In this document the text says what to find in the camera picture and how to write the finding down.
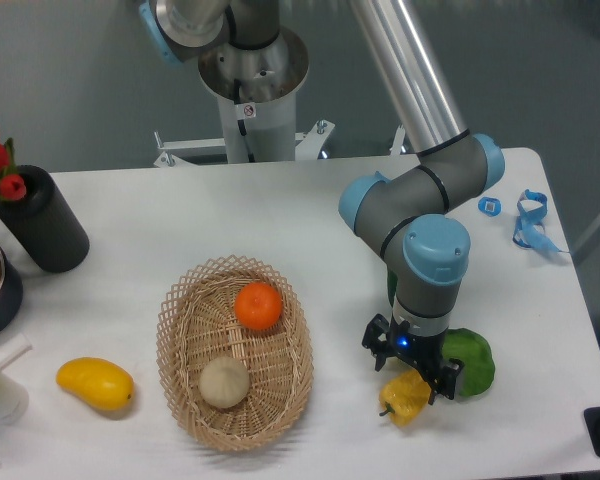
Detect yellow bell pepper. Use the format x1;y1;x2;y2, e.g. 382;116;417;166
379;369;431;427

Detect green cucumber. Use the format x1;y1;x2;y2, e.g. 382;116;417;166
386;269;397;306

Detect black cylindrical vase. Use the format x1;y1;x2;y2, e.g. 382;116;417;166
0;165;90;273

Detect white paper box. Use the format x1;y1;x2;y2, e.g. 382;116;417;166
0;334;32;371

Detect woven wicker basket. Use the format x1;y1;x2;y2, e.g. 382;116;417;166
157;255;313;451

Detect small blue round tag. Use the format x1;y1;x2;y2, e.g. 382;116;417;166
478;196;502;217

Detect white plastic bottle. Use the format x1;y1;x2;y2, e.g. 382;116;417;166
0;371;29;424

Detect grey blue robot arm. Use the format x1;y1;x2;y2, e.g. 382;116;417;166
139;1;505;398

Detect green bok choy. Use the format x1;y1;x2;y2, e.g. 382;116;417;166
442;328;496;399

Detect orange fruit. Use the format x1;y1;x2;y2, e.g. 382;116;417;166
234;282;283;331

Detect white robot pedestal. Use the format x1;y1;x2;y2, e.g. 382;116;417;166
154;27;336;167

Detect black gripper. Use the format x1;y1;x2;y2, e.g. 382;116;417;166
361;314;464;405

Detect blue lanyard strap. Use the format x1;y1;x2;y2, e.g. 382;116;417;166
510;188;571;255

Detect yellow mango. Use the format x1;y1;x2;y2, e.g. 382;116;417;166
56;357;135;412

